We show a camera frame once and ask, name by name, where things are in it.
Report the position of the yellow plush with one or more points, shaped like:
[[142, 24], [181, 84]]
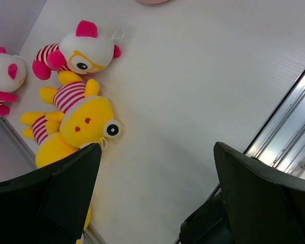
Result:
[[43, 127], [84, 116]]

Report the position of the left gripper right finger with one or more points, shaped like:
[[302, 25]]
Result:
[[264, 205]]

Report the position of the aluminium mounting rail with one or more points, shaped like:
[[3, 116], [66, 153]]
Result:
[[280, 143]]

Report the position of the white pink plush far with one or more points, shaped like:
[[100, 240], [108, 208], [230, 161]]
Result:
[[12, 76]]

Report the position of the yellow plush left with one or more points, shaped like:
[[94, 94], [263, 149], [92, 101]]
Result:
[[43, 127]]

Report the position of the white pink plush glasses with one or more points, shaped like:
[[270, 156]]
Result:
[[88, 49]]

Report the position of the yellow plush right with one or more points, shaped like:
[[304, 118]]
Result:
[[84, 116]]

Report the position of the pink three-tier shelf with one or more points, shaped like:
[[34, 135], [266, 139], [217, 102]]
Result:
[[152, 2]]

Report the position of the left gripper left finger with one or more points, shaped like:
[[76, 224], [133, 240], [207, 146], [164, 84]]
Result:
[[50, 204]]

